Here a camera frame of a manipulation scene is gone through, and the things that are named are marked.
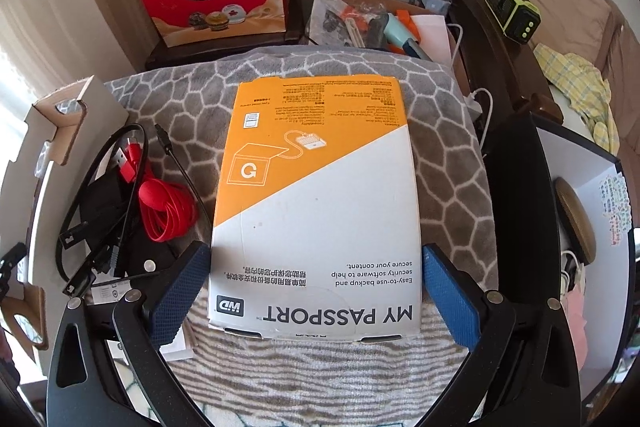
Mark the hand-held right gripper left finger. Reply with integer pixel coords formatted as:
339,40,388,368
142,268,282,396
46,241,213,427

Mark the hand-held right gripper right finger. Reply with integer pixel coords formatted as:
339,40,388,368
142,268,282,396
422,243,583,427

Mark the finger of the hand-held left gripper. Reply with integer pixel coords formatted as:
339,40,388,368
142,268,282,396
0,242,27,303

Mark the black strap with buckles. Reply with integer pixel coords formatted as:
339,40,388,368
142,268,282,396
80,177,187,293

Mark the black looped USB cable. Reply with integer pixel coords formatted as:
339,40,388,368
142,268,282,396
57,123,151,299

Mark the red cable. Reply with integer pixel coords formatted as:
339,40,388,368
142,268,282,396
119,138,200,244

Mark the thin black cable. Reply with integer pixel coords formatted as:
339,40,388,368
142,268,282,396
154,123,213,243

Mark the orange and white product box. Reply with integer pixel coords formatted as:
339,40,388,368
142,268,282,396
207,77,421,342

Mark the white cardboard box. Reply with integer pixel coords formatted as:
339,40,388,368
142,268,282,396
0,76,131,358

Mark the white paper booklet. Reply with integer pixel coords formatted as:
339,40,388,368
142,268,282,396
159,323,195,363

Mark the white label card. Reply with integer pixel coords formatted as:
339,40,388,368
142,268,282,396
85,276,151,308

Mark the pink cloth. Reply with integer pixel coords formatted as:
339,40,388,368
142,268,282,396
560,287,590,349

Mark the grey patterned blanket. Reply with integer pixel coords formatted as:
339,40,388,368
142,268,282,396
30,44,506,427

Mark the round wooden disc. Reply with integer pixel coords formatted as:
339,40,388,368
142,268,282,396
552,177,598,265

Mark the black framed white board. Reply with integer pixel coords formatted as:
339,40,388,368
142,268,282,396
482,112,640,408

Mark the dark wooden stand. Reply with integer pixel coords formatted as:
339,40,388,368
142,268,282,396
145,32,307,70

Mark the yellow plaid cloth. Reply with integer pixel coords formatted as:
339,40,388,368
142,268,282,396
532,43,621,155

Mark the teal handheld tool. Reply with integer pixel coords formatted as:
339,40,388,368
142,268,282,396
382,9,427,58

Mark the green and black device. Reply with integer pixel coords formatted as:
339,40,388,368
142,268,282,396
485,0,543,45

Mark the clear plastic bag of parts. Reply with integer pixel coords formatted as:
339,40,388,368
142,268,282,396
305,0,391,50

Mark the white charging cable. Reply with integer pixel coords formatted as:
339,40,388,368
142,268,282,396
445,24,497,152

